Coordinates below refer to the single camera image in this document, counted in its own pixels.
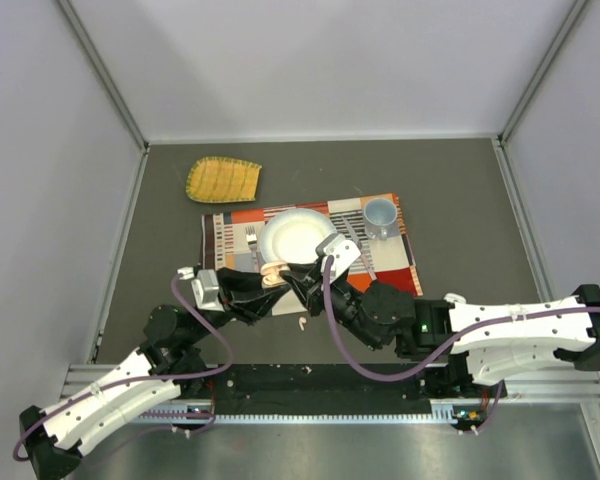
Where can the silver knife pink handle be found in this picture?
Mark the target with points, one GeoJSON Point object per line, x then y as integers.
{"type": "Point", "coordinates": [364, 259]}

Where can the silver fork pink handle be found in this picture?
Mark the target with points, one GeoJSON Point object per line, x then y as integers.
{"type": "Point", "coordinates": [251, 238]}

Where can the aluminium frame right post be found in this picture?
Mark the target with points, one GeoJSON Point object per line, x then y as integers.
{"type": "Point", "coordinates": [575, 14]}

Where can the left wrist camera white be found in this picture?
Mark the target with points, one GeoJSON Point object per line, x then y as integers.
{"type": "Point", "coordinates": [205, 287]}

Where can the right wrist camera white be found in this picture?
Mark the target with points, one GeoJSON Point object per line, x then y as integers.
{"type": "Point", "coordinates": [336, 254]}

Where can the white round plate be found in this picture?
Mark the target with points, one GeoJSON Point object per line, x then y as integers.
{"type": "Point", "coordinates": [293, 235]}

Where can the white earbud charging case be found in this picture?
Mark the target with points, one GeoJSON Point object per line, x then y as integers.
{"type": "Point", "coordinates": [271, 274]}

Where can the aluminium frame left post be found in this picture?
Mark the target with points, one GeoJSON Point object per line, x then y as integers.
{"type": "Point", "coordinates": [102, 73]}

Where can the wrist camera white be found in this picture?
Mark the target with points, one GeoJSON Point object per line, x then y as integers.
{"type": "Point", "coordinates": [336, 254]}
{"type": "Point", "coordinates": [205, 287]}

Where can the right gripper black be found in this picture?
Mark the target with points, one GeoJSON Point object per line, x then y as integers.
{"type": "Point", "coordinates": [312, 292]}

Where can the light blue mug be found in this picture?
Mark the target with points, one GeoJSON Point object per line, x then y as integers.
{"type": "Point", "coordinates": [379, 214]}

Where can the aluminium frame front beam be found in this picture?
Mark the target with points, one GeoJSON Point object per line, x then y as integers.
{"type": "Point", "coordinates": [553, 386]}

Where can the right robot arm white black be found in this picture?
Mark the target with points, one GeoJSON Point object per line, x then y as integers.
{"type": "Point", "coordinates": [483, 344]}

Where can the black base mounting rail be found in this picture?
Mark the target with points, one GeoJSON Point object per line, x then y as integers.
{"type": "Point", "coordinates": [335, 389]}

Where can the aluminium frame post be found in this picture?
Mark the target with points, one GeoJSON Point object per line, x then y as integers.
{"type": "Point", "coordinates": [102, 73]}
{"type": "Point", "coordinates": [575, 14]}

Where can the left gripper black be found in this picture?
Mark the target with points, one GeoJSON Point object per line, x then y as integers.
{"type": "Point", "coordinates": [248, 309]}

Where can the colourful patchwork placemat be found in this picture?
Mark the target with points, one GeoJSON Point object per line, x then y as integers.
{"type": "Point", "coordinates": [224, 244]}

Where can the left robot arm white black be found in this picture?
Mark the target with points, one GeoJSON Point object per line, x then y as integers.
{"type": "Point", "coordinates": [183, 347]}

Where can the yellow woven cloth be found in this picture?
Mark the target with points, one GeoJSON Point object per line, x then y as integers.
{"type": "Point", "coordinates": [219, 180]}

